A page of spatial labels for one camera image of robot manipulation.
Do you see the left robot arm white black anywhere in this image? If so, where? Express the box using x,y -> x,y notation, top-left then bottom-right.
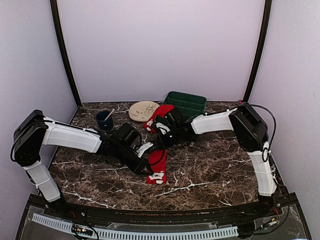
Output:
10,109 -> 154,218

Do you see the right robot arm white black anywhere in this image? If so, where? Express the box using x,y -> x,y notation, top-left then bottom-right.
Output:
149,103 -> 278,217

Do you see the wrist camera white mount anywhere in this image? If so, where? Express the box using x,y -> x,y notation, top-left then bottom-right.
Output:
155,122 -> 171,135
135,142 -> 154,158

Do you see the red sock plain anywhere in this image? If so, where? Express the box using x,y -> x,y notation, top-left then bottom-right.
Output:
146,150 -> 167,185

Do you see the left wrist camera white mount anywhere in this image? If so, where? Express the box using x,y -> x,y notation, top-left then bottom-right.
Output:
135,142 -> 154,158

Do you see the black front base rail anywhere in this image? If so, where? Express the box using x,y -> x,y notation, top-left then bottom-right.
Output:
27,192 -> 298,226

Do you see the black right frame post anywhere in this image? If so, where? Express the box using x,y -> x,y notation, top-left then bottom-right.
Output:
242,0 -> 273,102

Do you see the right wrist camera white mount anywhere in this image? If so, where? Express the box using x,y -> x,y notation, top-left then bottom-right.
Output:
155,122 -> 171,135

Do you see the red Santa sock in tray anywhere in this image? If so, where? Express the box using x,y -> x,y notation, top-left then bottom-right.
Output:
143,104 -> 175,134

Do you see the dark blue cup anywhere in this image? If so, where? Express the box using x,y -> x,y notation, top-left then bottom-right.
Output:
95,110 -> 114,131

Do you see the white slotted cable duct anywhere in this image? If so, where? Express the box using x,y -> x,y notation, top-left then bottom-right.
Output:
31,213 -> 239,240

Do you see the black left frame post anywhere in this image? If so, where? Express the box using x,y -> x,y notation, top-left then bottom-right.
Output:
49,0 -> 82,108

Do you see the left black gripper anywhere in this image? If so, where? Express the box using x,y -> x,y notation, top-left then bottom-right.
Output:
114,143 -> 154,176

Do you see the wooden spoon in cup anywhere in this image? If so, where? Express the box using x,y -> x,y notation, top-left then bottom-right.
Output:
104,108 -> 115,121

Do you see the black frame post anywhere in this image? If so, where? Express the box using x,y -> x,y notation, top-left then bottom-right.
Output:
49,0 -> 82,108
242,0 -> 273,102

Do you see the beige bird pattern plate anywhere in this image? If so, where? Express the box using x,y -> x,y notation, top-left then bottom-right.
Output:
128,100 -> 160,123

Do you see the green divided plastic organizer tray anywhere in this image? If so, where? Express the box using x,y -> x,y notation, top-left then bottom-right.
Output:
163,91 -> 207,117

